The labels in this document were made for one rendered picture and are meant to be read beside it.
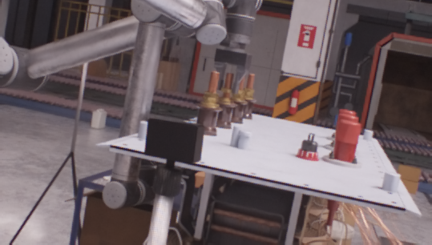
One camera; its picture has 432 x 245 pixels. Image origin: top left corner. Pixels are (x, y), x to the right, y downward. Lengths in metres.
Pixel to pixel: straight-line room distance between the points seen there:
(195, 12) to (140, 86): 0.42
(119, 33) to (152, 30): 0.33
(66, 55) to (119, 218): 0.87
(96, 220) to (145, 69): 1.09
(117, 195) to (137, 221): 0.74
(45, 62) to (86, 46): 0.23
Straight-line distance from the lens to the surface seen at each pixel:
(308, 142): 1.80
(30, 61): 2.79
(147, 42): 2.23
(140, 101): 2.22
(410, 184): 10.16
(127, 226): 3.01
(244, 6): 2.17
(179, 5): 1.92
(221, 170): 1.39
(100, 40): 2.58
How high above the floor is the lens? 1.62
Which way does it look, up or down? 6 degrees down
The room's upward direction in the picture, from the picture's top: 10 degrees clockwise
